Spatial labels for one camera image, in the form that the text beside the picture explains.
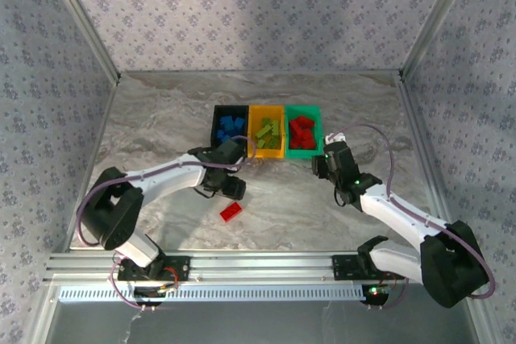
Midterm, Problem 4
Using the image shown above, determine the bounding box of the green plastic bin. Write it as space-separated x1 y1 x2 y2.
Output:
284 105 325 160

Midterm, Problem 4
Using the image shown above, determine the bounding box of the yellow plastic bin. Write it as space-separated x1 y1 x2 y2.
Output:
246 104 287 159

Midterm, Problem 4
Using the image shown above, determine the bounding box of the black plastic bin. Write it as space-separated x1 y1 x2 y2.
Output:
210 104 251 158

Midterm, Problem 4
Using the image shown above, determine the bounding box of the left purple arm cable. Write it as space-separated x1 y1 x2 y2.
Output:
75 135 258 311

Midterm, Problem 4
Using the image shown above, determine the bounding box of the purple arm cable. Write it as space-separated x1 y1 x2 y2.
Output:
75 135 258 311
330 123 496 311

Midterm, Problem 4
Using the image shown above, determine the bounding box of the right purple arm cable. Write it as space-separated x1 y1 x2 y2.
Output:
330 123 496 311

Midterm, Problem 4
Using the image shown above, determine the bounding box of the wide aluminium mounting rail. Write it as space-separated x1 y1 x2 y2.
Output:
44 250 484 285

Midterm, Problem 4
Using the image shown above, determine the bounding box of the aluminium table edge rail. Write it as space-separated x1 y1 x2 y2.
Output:
119 69 404 77

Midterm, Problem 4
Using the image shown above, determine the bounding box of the aluminium table side rail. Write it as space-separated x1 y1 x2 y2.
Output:
397 76 456 232
60 77 122 252

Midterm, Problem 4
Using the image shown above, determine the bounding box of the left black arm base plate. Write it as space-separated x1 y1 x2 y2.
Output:
117 255 191 281

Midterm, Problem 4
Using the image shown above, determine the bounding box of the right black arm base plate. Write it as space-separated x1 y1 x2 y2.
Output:
332 254 406 280

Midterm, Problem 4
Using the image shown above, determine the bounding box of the white slotted cable duct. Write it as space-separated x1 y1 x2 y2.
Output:
58 284 364 304

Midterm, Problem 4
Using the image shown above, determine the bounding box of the aluminium frame post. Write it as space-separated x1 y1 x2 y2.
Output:
39 0 123 83
401 0 483 81

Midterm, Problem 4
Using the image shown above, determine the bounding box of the aluminium frame leg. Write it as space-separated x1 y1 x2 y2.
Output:
463 283 499 344
30 283 61 344

